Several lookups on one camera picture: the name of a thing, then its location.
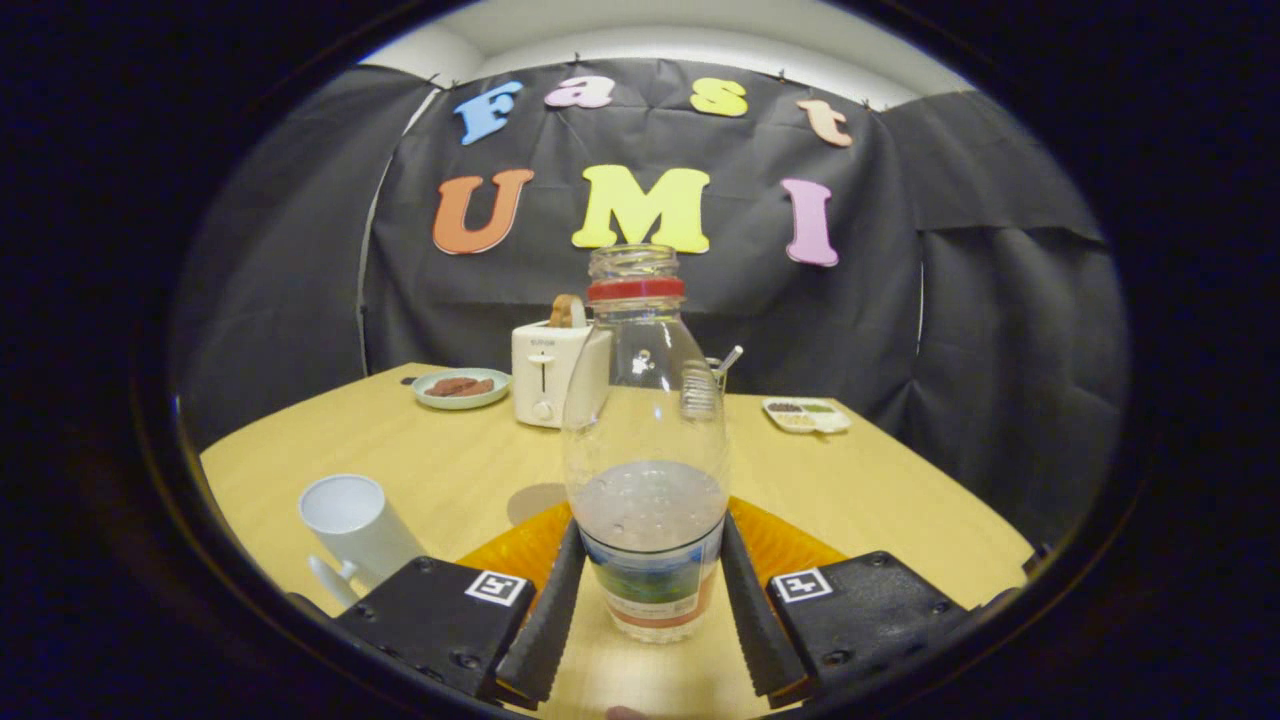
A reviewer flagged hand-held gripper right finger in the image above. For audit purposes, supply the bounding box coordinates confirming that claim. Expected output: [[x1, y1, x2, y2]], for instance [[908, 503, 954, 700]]
[[720, 497, 1001, 709]]

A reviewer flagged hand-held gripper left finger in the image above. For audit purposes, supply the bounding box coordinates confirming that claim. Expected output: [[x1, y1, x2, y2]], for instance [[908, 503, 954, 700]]
[[335, 500, 589, 711]]

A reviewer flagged round brown coaster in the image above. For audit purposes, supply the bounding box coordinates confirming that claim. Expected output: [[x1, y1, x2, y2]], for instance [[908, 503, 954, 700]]
[[507, 483, 571, 527]]

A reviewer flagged white cup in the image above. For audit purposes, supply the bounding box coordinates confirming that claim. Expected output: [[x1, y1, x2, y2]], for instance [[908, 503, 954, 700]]
[[298, 473, 429, 609]]

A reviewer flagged clear plastic juice bottle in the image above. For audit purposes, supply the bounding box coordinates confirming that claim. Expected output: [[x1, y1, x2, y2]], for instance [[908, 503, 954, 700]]
[[560, 243, 731, 644]]

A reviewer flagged wooden table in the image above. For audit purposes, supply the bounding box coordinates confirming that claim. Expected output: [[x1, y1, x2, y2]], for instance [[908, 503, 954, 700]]
[[200, 362, 1036, 719]]

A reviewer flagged white divided seed dish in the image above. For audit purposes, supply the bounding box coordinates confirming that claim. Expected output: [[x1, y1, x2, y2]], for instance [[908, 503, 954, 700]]
[[762, 397, 853, 435]]

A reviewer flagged pale green plate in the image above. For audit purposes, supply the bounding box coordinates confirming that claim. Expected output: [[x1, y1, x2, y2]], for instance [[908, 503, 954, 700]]
[[411, 367, 512, 411]]

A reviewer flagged white toaster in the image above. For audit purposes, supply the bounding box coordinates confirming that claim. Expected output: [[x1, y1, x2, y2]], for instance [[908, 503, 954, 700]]
[[511, 320, 613, 430]]

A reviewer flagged metal wire holder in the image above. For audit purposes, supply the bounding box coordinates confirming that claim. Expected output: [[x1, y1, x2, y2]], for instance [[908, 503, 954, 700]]
[[682, 357, 729, 421]]

